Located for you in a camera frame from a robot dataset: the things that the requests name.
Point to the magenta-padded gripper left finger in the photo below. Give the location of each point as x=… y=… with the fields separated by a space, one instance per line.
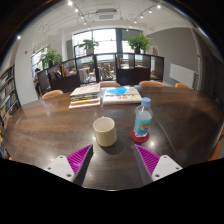
x=61 y=166

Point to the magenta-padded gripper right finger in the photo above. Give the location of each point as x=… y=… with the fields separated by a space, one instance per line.
x=164 y=166

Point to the clear blue-capped water bottle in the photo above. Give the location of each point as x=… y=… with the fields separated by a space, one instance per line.
x=143 y=121

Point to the flat round red coaster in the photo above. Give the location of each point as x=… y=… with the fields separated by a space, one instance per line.
x=136 y=139

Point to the cream ceramic mug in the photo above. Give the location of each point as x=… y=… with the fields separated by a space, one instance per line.
x=106 y=135

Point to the stack of books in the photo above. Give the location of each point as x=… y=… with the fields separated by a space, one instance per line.
x=85 y=96

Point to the large blue-covered book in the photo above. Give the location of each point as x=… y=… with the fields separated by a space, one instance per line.
x=121 y=96

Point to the orange chairs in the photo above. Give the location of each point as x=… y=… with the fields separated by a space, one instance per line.
x=151 y=83

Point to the person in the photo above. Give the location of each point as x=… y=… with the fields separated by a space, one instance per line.
x=37 y=78

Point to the black divider shelf unit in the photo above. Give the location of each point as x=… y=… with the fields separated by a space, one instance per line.
x=131 y=76

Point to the bushy green potted plant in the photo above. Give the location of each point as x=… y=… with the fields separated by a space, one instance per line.
x=51 y=57

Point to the small white-potted green plant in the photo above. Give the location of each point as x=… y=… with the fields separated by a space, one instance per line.
x=89 y=45

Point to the tall dark-potted green plant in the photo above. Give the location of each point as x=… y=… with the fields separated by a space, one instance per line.
x=138 y=41

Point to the white ceiling air conditioner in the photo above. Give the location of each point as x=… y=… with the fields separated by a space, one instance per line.
x=106 y=15

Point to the ceiling spot lights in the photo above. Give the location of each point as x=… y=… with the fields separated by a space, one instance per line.
x=70 y=3

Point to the white wall radiator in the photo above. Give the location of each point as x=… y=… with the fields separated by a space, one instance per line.
x=181 y=75

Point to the dark wall bookshelf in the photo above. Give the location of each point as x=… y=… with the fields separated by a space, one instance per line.
x=7 y=90

